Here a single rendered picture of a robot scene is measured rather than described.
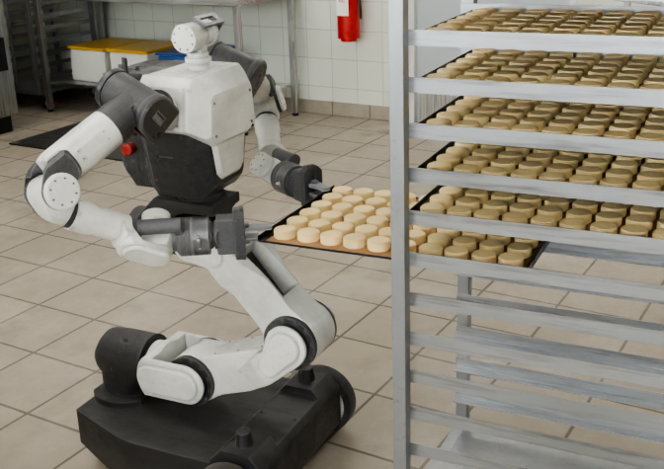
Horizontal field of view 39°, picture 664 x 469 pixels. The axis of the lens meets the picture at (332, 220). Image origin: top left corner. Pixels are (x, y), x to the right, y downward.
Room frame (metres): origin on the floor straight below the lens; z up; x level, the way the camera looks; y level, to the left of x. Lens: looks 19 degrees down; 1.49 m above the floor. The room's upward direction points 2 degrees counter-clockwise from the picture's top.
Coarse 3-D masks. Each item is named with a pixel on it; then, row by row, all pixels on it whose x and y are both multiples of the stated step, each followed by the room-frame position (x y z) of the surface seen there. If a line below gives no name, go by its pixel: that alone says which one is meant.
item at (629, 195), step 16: (416, 176) 1.76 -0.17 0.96; (432, 176) 1.75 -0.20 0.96; (448, 176) 1.73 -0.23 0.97; (464, 176) 1.72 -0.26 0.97; (480, 176) 1.70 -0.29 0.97; (496, 176) 1.69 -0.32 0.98; (512, 192) 1.68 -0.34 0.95; (528, 192) 1.66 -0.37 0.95; (544, 192) 1.65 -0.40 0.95; (560, 192) 1.64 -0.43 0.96; (576, 192) 1.63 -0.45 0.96; (592, 192) 1.61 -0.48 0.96; (608, 192) 1.60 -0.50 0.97; (624, 192) 1.59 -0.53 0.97; (640, 192) 1.58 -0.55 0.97; (656, 192) 1.57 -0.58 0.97
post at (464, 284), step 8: (464, 0) 2.16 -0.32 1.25; (472, 0) 2.15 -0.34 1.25; (464, 280) 2.15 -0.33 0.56; (464, 288) 2.15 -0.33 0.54; (464, 320) 2.15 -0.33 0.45; (456, 352) 2.16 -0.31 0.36; (456, 376) 2.16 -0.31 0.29; (464, 376) 2.15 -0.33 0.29; (456, 408) 2.16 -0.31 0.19; (464, 408) 2.15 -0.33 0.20; (464, 416) 2.15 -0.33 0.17
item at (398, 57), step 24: (408, 72) 1.76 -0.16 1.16; (408, 96) 1.76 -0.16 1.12; (408, 120) 1.76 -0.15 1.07; (408, 144) 1.76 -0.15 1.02; (408, 168) 1.76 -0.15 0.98; (408, 192) 1.76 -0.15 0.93; (408, 216) 1.76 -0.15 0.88; (408, 240) 1.76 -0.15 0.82; (408, 264) 1.76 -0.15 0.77; (408, 288) 1.76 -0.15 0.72; (408, 312) 1.76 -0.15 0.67; (408, 336) 1.76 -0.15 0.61; (408, 360) 1.76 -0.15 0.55; (408, 384) 1.76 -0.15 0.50; (408, 408) 1.75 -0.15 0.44; (408, 432) 1.75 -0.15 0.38; (408, 456) 1.75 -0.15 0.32
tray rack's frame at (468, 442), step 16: (464, 432) 2.11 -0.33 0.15; (448, 448) 2.04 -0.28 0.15; (464, 448) 2.03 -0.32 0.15; (480, 448) 2.03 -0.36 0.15; (496, 448) 2.03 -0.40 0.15; (512, 448) 2.03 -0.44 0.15; (528, 448) 2.02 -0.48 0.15; (544, 448) 2.02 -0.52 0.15; (432, 464) 1.97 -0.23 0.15; (448, 464) 1.97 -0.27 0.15; (528, 464) 1.96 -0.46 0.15; (544, 464) 1.95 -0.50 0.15; (560, 464) 1.95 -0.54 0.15; (576, 464) 1.95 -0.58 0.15; (592, 464) 1.95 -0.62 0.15; (608, 464) 1.94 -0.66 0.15; (624, 464) 1.94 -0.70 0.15
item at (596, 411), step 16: (432, 384) 1.75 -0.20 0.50; (448, 384) 1.73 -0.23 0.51; (464, 384) 1.71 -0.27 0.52; (480, 384) 1.70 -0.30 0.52; (512, 400) 1.67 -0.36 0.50; (528, 400) 1.66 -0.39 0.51; (544, 400) 1.64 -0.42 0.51; (560, 400) 1.63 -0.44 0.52; (592, 416) 1.60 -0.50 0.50; (608, 416) 1.59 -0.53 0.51; (624, 416) 1.58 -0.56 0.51; (640, 416) 1.56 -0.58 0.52; (656, 416) 1.55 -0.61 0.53
